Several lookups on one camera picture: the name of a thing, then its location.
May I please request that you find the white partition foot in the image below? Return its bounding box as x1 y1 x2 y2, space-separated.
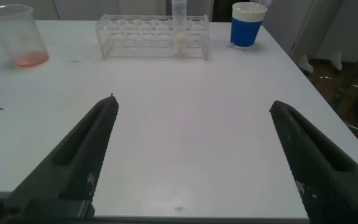
296 54 314 74
329 51 343 71

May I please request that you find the clear glass beaker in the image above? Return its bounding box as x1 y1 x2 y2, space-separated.
0 4 50 68

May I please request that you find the white folding partition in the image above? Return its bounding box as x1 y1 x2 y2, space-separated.
0 0 214 22
261 0 358 65

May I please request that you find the blue white paper cup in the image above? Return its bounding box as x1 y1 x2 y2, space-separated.
230 2 269 49

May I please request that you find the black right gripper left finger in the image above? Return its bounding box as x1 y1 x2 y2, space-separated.
4 94 119 207

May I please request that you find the white pigment test tube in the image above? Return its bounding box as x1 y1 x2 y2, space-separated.
171 0 188 58

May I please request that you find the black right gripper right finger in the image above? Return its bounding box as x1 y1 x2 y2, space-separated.
269 100 358 224

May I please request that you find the clear acrylic test tube rack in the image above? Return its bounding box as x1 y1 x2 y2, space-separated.
95 13 211 62

